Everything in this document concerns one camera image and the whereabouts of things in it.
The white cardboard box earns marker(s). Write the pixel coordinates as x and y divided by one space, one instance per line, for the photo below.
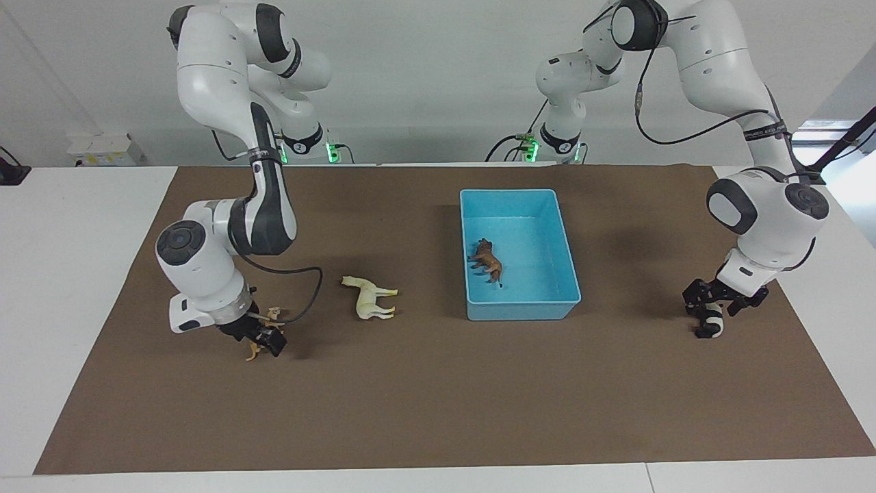
102 150

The black and white panda toy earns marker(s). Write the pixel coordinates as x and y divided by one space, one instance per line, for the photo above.
715 320

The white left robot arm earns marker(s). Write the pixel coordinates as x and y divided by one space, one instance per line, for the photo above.
725 61

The orange tiger toy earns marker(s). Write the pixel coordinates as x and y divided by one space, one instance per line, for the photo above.
274 315

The brown lion toy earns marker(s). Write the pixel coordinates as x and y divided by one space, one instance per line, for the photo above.
487 260

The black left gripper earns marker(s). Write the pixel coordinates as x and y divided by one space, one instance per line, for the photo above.
742 301

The black clamp stand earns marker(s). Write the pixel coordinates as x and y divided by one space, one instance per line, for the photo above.
10 171

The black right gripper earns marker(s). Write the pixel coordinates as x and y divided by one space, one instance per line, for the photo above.
239 325

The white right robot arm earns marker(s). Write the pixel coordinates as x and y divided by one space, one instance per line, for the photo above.
226 89

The brown table mat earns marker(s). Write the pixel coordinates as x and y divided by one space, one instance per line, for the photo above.
438 397

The black slanted pole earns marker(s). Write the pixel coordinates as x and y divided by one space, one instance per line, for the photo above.
845 140

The light blue storage box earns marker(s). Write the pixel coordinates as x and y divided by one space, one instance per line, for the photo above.
520 260

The cream horse toy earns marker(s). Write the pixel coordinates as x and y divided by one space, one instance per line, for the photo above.
369 298

